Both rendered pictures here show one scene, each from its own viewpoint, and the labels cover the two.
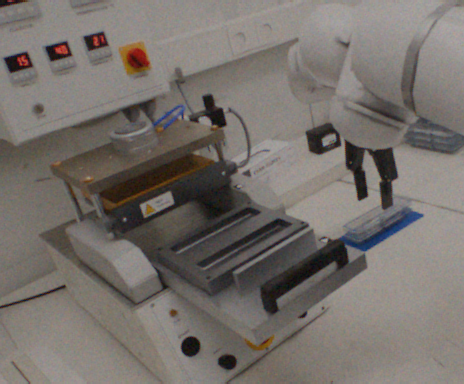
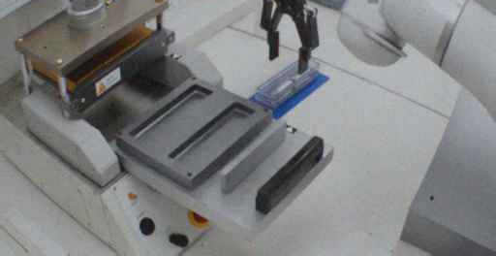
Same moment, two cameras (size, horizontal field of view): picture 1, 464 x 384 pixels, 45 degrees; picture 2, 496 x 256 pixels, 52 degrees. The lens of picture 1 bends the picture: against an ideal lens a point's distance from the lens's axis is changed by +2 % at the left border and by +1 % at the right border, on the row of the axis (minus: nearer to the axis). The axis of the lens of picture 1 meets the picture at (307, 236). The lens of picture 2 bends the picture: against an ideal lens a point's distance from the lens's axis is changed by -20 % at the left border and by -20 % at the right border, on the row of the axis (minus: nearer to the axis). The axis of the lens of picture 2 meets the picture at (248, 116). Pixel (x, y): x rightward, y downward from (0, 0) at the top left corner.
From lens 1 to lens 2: 0.33 m
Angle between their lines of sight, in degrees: 17
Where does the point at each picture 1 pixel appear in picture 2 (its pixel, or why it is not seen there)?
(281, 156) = (172, 2)
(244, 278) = (230, 177)
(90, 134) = (38, 5)
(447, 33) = (470, 24)
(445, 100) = (467, 71)
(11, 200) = not seen: outside the picture
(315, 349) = not seen: hidden behind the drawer
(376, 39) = (418, 7)
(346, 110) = (365, 36)
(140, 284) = (106, 169)
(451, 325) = (373, 198)
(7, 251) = not seen: outside the picture
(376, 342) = (312, 217)
